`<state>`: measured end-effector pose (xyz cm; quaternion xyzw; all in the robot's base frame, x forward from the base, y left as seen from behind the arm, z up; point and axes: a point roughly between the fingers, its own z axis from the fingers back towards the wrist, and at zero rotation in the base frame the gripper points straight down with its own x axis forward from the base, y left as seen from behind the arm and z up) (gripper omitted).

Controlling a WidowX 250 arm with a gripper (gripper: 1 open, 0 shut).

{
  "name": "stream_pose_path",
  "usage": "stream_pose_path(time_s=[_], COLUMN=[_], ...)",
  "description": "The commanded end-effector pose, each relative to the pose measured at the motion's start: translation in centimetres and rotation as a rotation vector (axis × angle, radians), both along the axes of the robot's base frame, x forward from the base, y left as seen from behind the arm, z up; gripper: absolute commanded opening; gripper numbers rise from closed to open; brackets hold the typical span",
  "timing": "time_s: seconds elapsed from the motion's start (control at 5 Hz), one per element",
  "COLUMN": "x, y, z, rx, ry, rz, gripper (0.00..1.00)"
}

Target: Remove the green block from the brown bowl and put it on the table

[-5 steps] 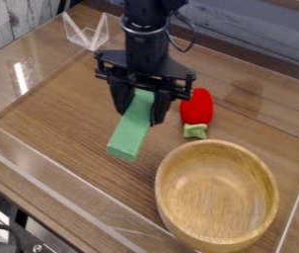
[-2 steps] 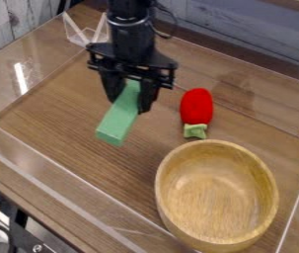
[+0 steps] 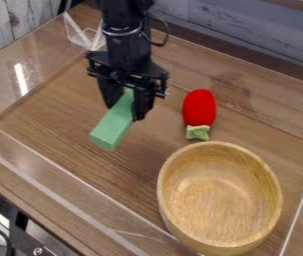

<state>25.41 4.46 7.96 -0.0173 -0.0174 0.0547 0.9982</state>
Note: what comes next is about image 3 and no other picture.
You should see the red plush strawberry toy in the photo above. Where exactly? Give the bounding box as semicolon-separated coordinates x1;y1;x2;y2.
182;89;216;141

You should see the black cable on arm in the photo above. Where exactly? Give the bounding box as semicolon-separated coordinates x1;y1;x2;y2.
140;13;171;48

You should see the brown wooden bowl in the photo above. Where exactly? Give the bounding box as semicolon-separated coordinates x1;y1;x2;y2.
156;141;283;256

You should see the black table frame bracket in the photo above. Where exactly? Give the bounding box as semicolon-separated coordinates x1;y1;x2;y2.
0;219;57;256

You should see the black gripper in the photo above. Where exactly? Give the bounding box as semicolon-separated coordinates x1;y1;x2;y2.
87;23;168;121

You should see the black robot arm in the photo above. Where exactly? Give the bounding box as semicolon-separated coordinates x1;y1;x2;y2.
85;0;170;121

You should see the clear acrylic tray wall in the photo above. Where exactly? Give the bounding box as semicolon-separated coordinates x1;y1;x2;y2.
0;130;198;256

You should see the green rectangular block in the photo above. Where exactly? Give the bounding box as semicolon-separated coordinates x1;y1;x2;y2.
89;90;134;151

